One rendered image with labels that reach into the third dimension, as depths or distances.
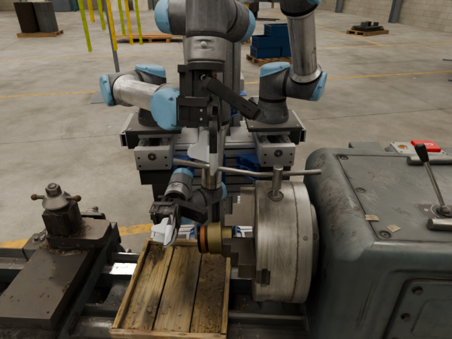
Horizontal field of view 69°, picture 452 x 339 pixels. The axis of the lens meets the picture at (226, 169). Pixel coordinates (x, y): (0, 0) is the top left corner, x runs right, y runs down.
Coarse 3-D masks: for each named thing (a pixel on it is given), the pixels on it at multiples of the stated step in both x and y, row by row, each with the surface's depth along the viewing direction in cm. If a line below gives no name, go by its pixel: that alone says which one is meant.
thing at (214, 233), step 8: (208, 224) 89; (216, 224) 88; (200, 232) 87; (208, 232) 86; (216, 232) 86; (224, 232) 87; (232, 232) 91; (200, 240) 86; (208, 240) 85; (216, 240) 85; (200, 248) 86; (208, 248) 86; (216, 248) 86
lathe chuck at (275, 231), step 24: (264, 192) 80; (288, 192) 80; (264, 216) 75; (288, 216) 75; (264, 240) 73; (288, 240) 73; (264, 264) 73; (288, 264) 73; (264, 288) 76; (288, 288) 75
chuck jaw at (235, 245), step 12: (228, 240) 84; (240, 240) 84; (252, 240) 85; (228, 252) 83; (240, 252) 80; (252, 252) 80; (240, 264) 76; (252, 264) 76; (240, 276) 77; (252, 276) 77; (264, 276) 75
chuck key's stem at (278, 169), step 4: (276, 164) 75; (276, 168) 73; (280, 168) 73; (276, 172) 74; (280, 172) 74; (276, 176) 74; (280, 176) 74; (272, 180) 76; (276, 180) 75; (280, 180) 75; (272, 184) 76; (276, 184) 76; (280, 184) 76; (272, 188) 77; (276, 188) 76; (276, 192) 78; (276, 196) 79
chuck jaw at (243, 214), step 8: (240, 192) 89; (248, 192) 89; (240, 200) 88; (248, 200) 88; (240, 208) 88; (248, 208) 88; (232, 216) 88; (240, 216) 88; (248, 216) 88; (232, 224) 88; (240, 224) 88; (248, 224) 88
